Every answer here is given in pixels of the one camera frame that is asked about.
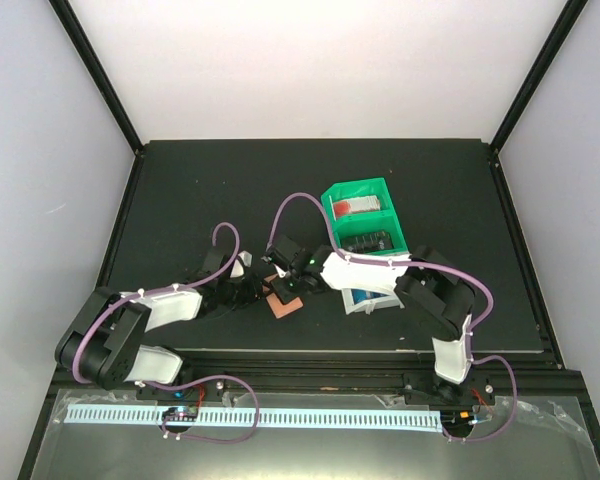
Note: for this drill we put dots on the green and white card bin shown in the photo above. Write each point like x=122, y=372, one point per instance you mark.
x=363, y=217

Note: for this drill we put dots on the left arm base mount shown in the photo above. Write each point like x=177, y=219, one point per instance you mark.
x=184, y=404

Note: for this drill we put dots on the black card stack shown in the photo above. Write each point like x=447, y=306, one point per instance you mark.
x=368, y=243

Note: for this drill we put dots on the right black frame post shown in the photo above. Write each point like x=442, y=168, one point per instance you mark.
x=552, y=45

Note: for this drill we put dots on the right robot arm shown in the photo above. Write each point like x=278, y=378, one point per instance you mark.
x=434, y=296

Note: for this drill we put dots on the black frame post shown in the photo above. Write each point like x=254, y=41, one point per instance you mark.
x=88, y=55
x=552, y=45

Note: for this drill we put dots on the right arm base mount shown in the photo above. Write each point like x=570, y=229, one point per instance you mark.
x=427, y=387

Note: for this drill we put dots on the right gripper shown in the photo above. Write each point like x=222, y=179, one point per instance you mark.
x=283, y=294

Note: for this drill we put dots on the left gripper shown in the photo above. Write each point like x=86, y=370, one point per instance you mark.
x=255, y=291

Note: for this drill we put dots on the white slotted cable duct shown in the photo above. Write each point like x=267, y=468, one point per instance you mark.
x=344, y=419

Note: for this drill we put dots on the left black frame post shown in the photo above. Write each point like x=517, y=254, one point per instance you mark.
x=88, y=55

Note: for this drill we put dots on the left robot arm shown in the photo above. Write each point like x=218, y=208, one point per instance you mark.
x=106, y=336

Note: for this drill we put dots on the blue card stack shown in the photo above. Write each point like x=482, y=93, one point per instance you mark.
x=359, y=296

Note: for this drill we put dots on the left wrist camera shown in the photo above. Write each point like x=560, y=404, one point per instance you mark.
x=242, y=262

